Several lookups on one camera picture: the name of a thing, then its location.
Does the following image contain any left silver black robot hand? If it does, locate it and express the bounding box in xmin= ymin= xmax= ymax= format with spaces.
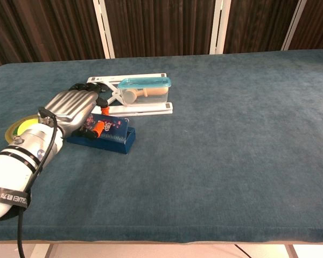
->
xmin=37 ymin=82 xmax=111 ymax=140

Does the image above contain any yellow tape roll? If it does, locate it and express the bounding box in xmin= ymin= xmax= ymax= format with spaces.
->
xmin=4 ymin=114 xmax=40 ymax=146

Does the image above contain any white folding laptop stand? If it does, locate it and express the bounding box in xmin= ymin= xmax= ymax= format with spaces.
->
xmin=86 ymin=72 xmax=174 ymax=117

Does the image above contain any clear container with blue lid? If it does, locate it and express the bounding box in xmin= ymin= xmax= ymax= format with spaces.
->
xmin=117 ymin=77 xmax=172 ymax=108

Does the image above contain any brown partition panel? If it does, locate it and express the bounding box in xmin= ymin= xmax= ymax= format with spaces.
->
xmin=103 ymin=0 xmax=217 ymax=59
xmin=292 ymin=0 xmax=323 ymax=51
xmin=0 ymin=0 xmax=107 ymax=67
xmin=223 ymin=0 xmax=300 ymax=54

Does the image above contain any wooden brush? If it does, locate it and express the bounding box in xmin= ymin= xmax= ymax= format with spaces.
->
xmin=123 ymin=87 xmax=169 ymax=104

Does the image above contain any blue table cloth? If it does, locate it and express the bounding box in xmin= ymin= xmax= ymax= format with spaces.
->
xmin=0 ymin=49 xmax=323 ymax=244

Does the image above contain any white partition post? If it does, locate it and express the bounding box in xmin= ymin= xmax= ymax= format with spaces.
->
xmin=281 ymin=0 xmax=307 ymax=51
xmin=93 ymin=0 xmax=116 ymax=59
xmin=209 ymin=0 xmax=231 ymax=55

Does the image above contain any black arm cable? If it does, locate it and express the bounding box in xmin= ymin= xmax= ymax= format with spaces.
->
xmin=17 ymin=106 xmax=59 ymax=258

